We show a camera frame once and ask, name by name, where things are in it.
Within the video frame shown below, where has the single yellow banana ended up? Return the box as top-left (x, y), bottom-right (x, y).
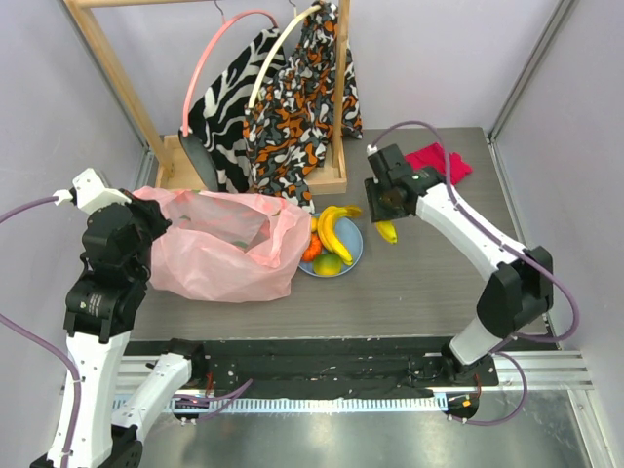
top-left (375, 220), bottom-right (398, 244)

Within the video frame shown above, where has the yellow banana bunch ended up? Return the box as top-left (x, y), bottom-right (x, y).
top-left (317, 205), bottom-right (363, 265)

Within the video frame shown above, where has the orange camouflage cloth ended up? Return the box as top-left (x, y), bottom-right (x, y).
top-left (243, 1), bottom-right (363, 213)

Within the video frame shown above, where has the light blue plate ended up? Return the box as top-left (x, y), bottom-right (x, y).
top-left (298, 217), bottom-right (364, 279)

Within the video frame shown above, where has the zebra pattern cloth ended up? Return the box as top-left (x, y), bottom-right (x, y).
top-left (178, 27), bottom-right (285, 193)

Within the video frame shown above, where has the wooden clothes rack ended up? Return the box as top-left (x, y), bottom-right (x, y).
top-left (62, 1), bottom-right (350, 195)

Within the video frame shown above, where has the red folded cloth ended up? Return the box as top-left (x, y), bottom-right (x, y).
top-left (405, 143), bottom-right (473, 185)

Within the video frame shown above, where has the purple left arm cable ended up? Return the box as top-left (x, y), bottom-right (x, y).
top-left (0, 194), bottom-right (82, 468)

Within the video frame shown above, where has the green orange citrus fruit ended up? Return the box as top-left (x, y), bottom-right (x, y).
top-left (312, 253), bottom-right (344, 277)

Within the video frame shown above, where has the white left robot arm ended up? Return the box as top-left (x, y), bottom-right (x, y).
top-left (32, 191), bottom-right (208, 467)

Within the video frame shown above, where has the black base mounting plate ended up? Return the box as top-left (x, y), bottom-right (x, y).
top-left (124, 335), bottom-right (560, 399)

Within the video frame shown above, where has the pink peach plastic bag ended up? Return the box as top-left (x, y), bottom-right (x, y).
top-left (134, 186), bottom-right (311, 303)

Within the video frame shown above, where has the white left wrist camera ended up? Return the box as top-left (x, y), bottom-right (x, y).
top-left (54, 168), bottom-right (131, 215)

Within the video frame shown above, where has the cream clothes hanger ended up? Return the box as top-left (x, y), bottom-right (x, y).
top-left (248, 3), bottom-right (323, 110)

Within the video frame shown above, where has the pink clothes hanger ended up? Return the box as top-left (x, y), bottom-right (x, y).
top-left (180, 8), bottom-right (280, 137)

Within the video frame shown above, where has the aluminium frame rail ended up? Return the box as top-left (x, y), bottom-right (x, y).
top-left (111, 352), bottom-right (593, 425)

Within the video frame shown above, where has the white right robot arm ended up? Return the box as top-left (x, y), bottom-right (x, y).
top-left (365, 144), bottom-right (554, 385)

